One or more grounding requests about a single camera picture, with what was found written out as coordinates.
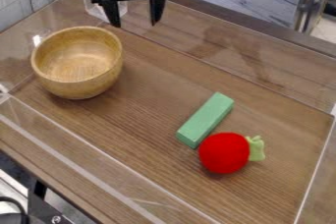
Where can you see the red plush tomato toy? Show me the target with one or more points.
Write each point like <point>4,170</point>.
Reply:
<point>225,152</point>

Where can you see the green rectangular block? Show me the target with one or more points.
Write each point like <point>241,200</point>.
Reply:
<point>204,120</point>

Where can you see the clear acrylic front barrier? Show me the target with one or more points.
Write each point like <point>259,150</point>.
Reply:
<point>103,187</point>

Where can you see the clear acrylic corner bracket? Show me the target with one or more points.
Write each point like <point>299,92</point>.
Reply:
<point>96,11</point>

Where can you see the metal chair frame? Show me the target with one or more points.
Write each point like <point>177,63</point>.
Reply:
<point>308,14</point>

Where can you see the black table leg bracket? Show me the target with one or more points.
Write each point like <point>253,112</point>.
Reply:
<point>43,213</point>

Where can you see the light wooden bowl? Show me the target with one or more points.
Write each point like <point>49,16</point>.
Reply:
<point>77,62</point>

